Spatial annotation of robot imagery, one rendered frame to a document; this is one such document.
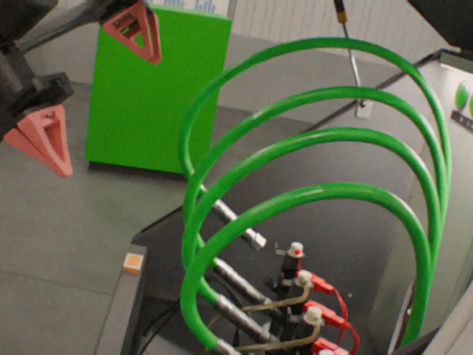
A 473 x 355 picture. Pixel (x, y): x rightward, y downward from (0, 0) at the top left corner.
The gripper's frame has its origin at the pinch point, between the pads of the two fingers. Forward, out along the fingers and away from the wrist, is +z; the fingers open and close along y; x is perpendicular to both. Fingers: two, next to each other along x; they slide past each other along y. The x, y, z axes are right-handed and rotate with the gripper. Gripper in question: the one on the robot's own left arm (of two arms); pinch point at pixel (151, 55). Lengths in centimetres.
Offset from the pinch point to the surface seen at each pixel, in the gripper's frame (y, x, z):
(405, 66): -9.0, -28.6, 20.9
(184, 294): -31.0, 3.6, 28.4
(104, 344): -5.6, 27.3, 33.1
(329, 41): -11.0, -21.5, 13.5
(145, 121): 307, 76, -49
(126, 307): 4.7, 25.8, 31.0
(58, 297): 147, 120, 28
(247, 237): -5.6, 0.5, 29.5
